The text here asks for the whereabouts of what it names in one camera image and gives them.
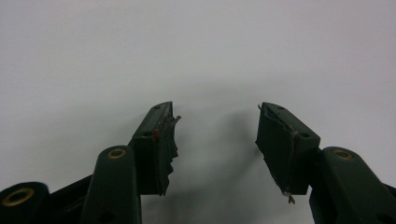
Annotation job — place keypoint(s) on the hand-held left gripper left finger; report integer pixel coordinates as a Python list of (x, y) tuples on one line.
[(152, 155)]

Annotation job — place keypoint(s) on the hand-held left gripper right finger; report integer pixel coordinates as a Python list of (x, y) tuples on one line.
[(286, 149)]

